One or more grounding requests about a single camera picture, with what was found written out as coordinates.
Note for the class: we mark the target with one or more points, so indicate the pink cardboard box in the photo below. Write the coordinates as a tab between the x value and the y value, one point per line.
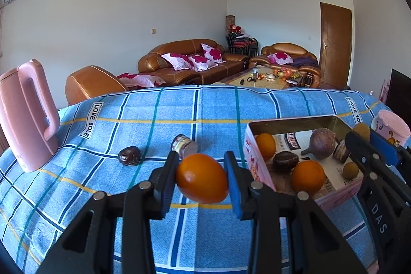
257	165

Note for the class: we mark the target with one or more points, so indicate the blue plaid tablecloth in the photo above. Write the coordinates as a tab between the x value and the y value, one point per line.
208	113

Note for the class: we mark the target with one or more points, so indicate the wooden coffee table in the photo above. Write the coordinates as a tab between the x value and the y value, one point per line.
234	79

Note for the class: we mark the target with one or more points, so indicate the brown leather armchair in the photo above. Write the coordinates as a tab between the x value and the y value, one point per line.
93	81

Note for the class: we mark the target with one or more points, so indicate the glass jar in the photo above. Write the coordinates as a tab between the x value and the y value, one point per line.
256	74

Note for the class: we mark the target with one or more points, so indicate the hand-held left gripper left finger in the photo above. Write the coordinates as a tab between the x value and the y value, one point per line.
167	177

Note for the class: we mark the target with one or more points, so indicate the purple blanket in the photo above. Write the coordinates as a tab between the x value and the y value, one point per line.
305	61

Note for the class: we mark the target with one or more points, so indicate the tall patterned vase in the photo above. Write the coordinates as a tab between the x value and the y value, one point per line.
230	22

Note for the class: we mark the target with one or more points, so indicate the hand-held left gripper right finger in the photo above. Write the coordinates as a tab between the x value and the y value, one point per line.
237	187

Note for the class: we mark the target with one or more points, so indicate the stack of black chairs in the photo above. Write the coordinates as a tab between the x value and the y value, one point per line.
242	44

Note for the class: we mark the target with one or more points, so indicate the black television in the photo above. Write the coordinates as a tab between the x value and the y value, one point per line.
399	91

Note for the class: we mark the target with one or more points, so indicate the orange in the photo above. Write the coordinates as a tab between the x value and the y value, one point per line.
266	145
200	177
308	177

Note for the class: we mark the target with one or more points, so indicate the pink cartoon cup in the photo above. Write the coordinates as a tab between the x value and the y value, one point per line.
388	123

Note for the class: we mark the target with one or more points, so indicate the red plush toys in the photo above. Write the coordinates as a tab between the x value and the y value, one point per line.
235	28

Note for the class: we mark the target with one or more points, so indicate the small brown fruit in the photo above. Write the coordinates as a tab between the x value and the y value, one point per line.
361	130
350	170

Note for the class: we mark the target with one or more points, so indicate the dark passion fruit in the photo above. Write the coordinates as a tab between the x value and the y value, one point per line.
129	156
285	160

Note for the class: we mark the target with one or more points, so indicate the white pillow with red flowers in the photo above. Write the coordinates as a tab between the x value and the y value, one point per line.
280	58
176	61
212	53
201	62

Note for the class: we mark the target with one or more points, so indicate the brown leather three-seat sofa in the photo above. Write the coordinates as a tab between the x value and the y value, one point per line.
167	47

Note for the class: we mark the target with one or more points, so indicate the brown wooden door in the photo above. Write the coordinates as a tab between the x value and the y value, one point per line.
335	46

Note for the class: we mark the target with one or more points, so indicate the purple beetroot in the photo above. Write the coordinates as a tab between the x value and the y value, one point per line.
322	140

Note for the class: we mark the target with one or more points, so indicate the pink electric kettle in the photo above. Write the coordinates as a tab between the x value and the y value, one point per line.
19	120

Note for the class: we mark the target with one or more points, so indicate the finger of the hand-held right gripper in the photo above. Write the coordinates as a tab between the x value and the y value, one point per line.
382	213
385	148

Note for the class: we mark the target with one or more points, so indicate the brown leather two-seat sofa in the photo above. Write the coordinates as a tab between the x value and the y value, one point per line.
289	47

